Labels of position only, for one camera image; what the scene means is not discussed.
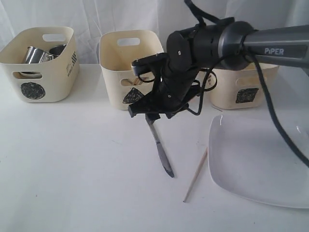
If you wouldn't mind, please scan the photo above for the black cable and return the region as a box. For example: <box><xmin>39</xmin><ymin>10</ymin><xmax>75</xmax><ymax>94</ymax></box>
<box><xmin>140</xmin><ymin>0</ymin><xmax>309</xmax><ymax>167</ymax></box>

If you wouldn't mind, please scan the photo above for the white curtain backdrop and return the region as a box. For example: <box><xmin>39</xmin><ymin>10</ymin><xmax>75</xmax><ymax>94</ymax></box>
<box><xmin>0</xmin><ymin>0</ymin><xmax>309</xmax><ymax>64</ymax></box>

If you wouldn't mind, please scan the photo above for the cream bin with circle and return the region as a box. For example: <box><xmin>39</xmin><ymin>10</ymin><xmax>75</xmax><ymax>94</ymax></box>
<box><xmin>0</xmin><ymin>26</ymin><xmax>79</xmax><ymax>102</ymax></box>

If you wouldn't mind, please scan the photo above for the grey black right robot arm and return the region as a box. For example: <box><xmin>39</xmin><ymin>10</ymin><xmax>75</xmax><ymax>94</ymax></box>
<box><xmin>128</xmin><ymin>21</ymin><xmax>309</xmax><ymax>118</ymax></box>

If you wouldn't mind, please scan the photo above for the white round bowl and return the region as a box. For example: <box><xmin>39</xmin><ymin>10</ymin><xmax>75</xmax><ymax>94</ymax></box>
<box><xmin>20</xmin><ymin>72</ymin><xmax>42</xmax><ymax>79</ymax></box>

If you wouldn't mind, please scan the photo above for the white square plate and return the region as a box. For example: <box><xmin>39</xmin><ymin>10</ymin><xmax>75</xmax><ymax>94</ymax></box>
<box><xmin>208</xmin><ymin>115</ymin><xmax>309</xmax><ymax>209</ymax></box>

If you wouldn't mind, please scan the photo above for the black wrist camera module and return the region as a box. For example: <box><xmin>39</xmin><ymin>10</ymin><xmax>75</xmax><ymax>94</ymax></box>
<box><xmin>131</xmin><ymin>53</ymin><xmax>168</xmax><ymax>76</ymax></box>

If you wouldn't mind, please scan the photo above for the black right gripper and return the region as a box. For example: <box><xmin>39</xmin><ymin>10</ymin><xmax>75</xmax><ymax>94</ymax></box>
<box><xmin>127</xmin><ymin>62</ymin><xmax>201</xmax><ymax>124</ymax></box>

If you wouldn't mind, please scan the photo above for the cream bin with triangle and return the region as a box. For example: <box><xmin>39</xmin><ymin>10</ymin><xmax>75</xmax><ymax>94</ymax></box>
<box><xmin>99</xmin><ymin>30</ymin><xmax>164</xmax><ymax>110</ymax></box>

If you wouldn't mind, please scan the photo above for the steel cup folding handle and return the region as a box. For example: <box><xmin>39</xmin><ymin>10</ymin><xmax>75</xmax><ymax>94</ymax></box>
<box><xmin>22</xmin><ymin>46</ymin><xmax>54</xmax><ymax>64</ymax></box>

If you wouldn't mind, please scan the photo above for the cream bin with square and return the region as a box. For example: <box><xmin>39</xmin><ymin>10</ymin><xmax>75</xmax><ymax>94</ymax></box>
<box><xmin>207</xmin><ymin>63</ymin><xmax>265</xmax><ymax>110</ymax></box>

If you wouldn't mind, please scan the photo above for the steel table knife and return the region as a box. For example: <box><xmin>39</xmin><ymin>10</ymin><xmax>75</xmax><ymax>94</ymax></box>
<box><xmin>147</xmin><ymin>123</ymin><xmax>174</xmax><ymax>178</ymax></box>

